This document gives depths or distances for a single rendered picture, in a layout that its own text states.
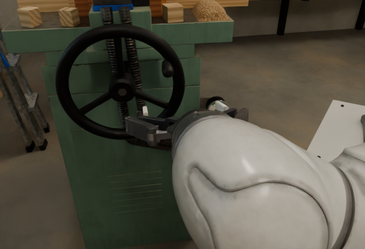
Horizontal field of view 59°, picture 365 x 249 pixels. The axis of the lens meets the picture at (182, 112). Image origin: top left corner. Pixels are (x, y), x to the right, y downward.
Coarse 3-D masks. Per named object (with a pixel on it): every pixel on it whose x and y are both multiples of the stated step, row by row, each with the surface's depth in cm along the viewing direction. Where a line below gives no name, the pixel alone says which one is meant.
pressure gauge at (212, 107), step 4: (216, 96) 95; (208, 100) 95; (212, 100) 93; (216, 100) 92; (220, 100) 92; (224, 100) 95; (208, 104) 94; (212, 104) 93; (224, 104) 94; (208, 108) 93; (212, 108) 94
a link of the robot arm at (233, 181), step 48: (192, 144) 26; (240, 144) 22; (288, 144) 25; (192, 192) 23; (240, 192) 19; (288, 192) 19; (336, 192) 25; (240, 240) 19; (288, 240) 19; (336, 240) 24
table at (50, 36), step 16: (48, 16) 91; (192, 16) 91; (16, 32) 80; (32, 32) 81; (48, 32) 82; (64, 32) 82; (80, 32) 83; (160, 32) 86; (176, 32) 87; (192, 32) 87; (208, 32) 88; (224, 32) 89; (16, 48) 82; (32, 48) 83; (48, 48) 84; (64, 48) 84; (144, 48) 78
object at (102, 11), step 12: (108, 12) 71; (120, 12) 72; (108, 48) 75; (132, 48) 75; (132, 60) 77; (132, 72) 78; (120, 108) 82; (132, 144) 89; (144, 144) 90; (168, 144) 92
